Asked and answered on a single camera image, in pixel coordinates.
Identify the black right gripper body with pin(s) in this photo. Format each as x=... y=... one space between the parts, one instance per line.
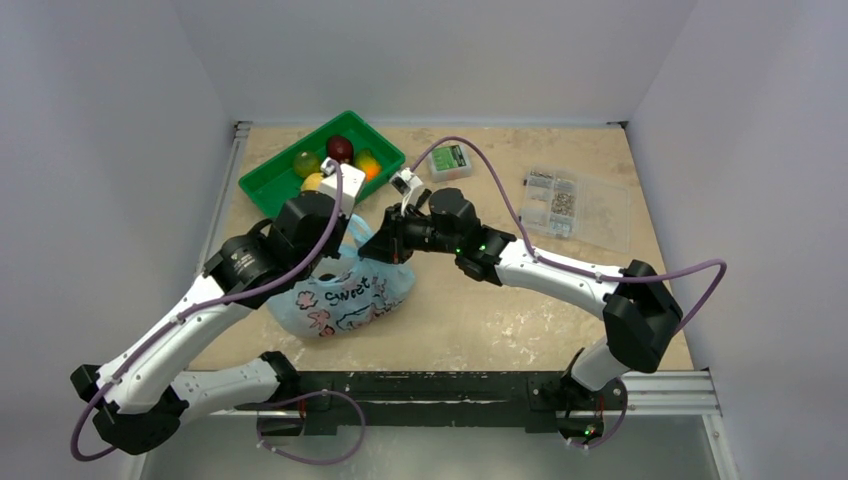
x=395 y=234

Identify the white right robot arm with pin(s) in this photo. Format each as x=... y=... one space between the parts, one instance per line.
x=639 y=314

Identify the green plastic tray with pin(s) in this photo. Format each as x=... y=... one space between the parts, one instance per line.
x=282 y=176

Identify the small green label box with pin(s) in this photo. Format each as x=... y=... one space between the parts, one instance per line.
x=449 y=162

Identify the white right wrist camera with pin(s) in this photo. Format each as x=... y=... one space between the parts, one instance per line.
x=409 y=186

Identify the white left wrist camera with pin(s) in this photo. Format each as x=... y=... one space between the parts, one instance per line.
x=341 y=179

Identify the yellow fake lemon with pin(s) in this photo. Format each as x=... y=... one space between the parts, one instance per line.
x=311 y=182

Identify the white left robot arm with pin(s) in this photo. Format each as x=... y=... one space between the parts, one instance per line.
x=137 y=401

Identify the clear plastic screw organizer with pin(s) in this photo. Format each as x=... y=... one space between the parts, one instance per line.
x=564 y=204

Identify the dark red fake mango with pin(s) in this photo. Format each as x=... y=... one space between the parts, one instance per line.
x=340 y=149

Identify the light blue plastic bag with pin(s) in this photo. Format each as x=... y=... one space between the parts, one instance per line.
x=344 y=294

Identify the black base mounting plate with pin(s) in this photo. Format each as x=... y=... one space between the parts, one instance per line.
x=535 y=401

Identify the orange green fake mango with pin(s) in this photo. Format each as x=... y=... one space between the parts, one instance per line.
x=365 y=161

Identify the green fake round fruit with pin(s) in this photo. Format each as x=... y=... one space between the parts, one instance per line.
x=305 y=163

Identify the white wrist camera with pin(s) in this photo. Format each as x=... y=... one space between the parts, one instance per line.
x=409 y=186
x=341 y=179

